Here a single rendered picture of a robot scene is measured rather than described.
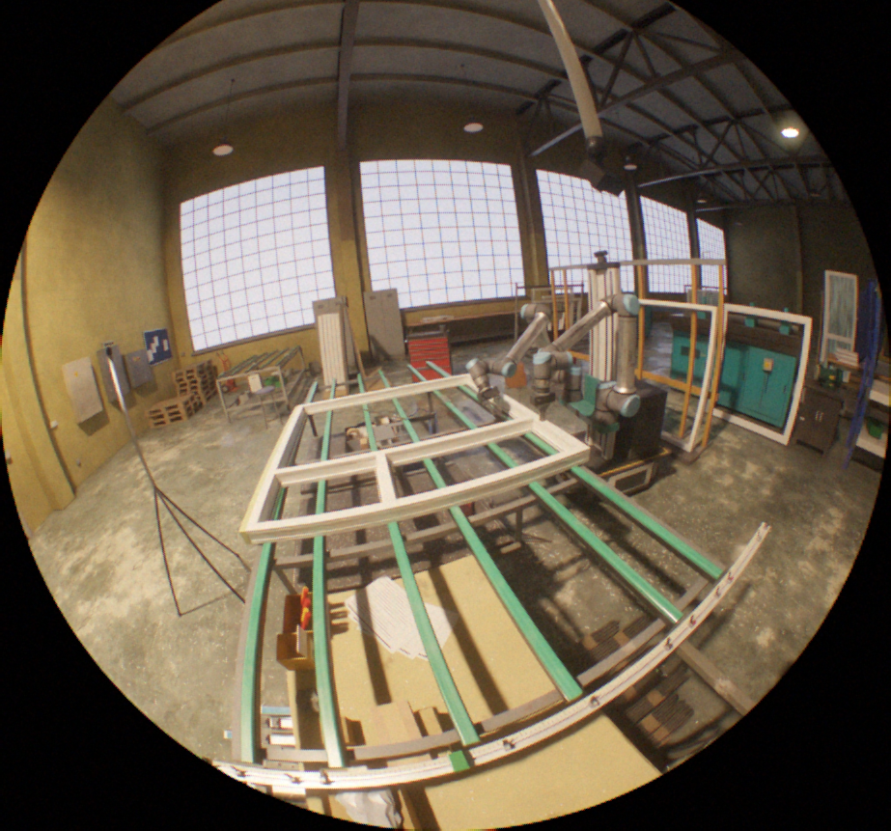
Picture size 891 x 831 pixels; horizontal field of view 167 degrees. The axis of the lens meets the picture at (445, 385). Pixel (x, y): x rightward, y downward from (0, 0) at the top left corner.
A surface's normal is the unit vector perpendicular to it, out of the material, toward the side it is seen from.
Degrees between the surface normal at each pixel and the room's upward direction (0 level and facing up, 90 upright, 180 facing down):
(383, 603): 0
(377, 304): 90
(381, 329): 90
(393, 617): 0
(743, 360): 90
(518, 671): 0
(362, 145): 90
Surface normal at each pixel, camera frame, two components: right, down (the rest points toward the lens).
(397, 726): -0.11, -0.95
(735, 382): -0.95, 0.18
